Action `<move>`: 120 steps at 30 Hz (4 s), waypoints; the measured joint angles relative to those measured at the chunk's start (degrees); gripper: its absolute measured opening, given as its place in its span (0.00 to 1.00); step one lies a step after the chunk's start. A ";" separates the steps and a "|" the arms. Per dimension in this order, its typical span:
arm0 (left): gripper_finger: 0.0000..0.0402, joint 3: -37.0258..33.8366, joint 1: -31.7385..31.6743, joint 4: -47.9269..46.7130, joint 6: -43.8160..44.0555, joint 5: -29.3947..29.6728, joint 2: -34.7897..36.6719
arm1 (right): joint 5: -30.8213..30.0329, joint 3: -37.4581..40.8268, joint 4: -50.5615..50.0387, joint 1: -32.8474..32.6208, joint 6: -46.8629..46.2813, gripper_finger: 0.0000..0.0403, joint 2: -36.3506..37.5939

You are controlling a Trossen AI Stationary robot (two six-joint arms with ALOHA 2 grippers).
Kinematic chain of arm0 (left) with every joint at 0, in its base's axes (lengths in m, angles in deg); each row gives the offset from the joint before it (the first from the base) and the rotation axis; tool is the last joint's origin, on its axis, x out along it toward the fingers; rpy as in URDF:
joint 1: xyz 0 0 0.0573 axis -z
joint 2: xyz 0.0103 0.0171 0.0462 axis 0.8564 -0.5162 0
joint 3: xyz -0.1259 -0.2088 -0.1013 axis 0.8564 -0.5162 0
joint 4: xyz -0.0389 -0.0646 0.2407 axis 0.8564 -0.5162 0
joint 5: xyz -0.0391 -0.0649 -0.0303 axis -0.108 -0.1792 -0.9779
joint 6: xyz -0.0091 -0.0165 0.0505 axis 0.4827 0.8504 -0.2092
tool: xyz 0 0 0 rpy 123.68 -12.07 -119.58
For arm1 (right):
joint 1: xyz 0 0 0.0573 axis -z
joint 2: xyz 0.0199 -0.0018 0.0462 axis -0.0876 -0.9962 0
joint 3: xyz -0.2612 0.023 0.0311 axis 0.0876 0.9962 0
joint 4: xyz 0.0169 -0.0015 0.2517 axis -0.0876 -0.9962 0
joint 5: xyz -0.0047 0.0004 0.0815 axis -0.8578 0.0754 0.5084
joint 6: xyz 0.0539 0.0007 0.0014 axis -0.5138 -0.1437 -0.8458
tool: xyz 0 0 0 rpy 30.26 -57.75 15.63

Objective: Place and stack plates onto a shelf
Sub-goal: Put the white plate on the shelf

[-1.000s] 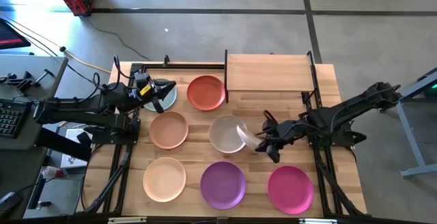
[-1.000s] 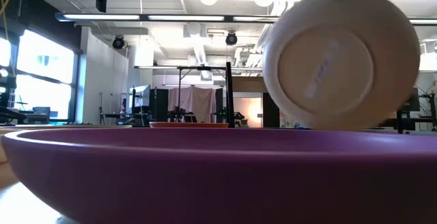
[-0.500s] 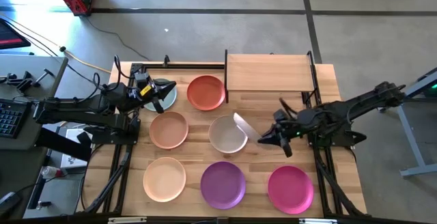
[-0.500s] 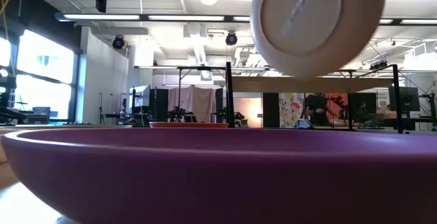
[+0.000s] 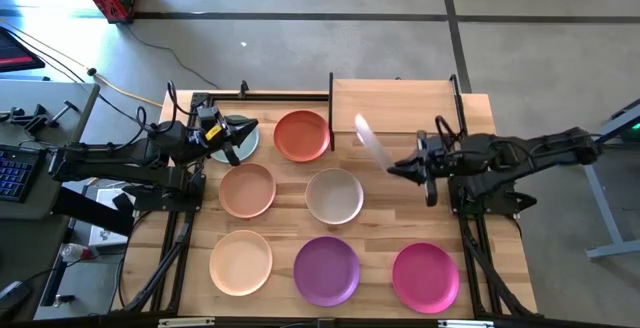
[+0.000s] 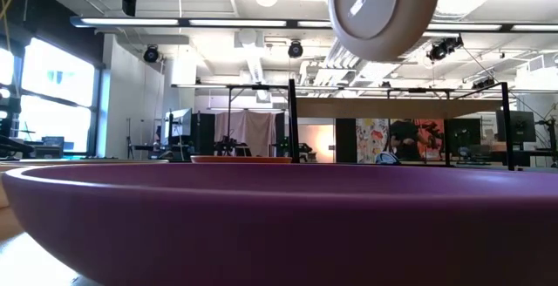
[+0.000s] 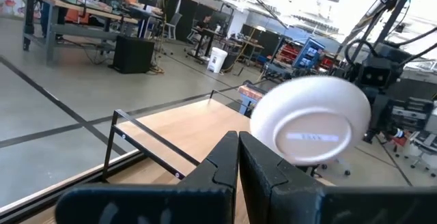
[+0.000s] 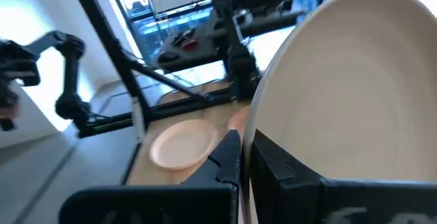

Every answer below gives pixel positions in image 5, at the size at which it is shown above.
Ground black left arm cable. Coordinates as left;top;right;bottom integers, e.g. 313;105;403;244
134;80;201;137

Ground black device with green light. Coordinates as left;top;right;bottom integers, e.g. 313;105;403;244
610;98;640;144

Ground orange red plate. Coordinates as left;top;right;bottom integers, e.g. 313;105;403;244
273;109;331;163

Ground terracotta brown plate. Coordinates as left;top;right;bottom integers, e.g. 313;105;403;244
218;162;277;220

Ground purple plate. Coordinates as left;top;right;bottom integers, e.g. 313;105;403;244
292;235;361;308

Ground wooden shelf with black legs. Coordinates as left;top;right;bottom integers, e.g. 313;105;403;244
327;71;469;152

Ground black aluminium table frame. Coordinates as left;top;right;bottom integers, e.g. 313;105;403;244
112;90;539;319

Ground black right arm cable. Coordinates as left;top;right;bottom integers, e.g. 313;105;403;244
433;114;464;145

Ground black floor cable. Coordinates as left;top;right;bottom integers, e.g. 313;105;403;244
121;21;220;91

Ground sage green plate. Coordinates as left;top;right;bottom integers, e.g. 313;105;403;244
209;114;261;164

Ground grey beige plate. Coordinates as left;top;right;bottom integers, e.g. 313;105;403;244
304;167;365;226

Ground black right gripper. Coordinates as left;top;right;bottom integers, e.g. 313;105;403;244
386;130;454;208

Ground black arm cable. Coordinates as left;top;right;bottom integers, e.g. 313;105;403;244
134;80;201;137
433;114;464;145

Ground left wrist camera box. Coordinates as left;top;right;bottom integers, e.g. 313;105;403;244
196;105;223;130

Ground black keyboard with blue keys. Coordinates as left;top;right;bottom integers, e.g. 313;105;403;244
0;143;44;204

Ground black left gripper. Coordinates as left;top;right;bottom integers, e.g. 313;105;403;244
197;116;260;167

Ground black angled bar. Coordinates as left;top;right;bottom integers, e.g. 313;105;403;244
49;186;136;238

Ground black desk clamp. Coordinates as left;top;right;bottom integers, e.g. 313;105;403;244
0;100;81;137

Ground magenta plate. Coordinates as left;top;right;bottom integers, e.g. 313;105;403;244
391;241;461;315

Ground cream peach plate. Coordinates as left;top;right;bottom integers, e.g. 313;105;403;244
208;229;274;298

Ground grey desk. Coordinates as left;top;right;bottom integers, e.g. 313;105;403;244
0;78;101;222

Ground white bottle with red cap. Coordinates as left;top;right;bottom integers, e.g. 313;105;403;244
59;242;100;263

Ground grey metal table stand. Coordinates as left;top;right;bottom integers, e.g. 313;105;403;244
582;98;640;262

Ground white box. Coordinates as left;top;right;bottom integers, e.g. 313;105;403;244
88;187;131;247

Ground silver metal bracket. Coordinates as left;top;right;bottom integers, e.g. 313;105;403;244
437;319;495;328
158;317;216;328

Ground black computer monitor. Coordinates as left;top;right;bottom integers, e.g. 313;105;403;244
0;26;46;74

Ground yellow hose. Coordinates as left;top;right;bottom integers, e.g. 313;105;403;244
87;67;165;108

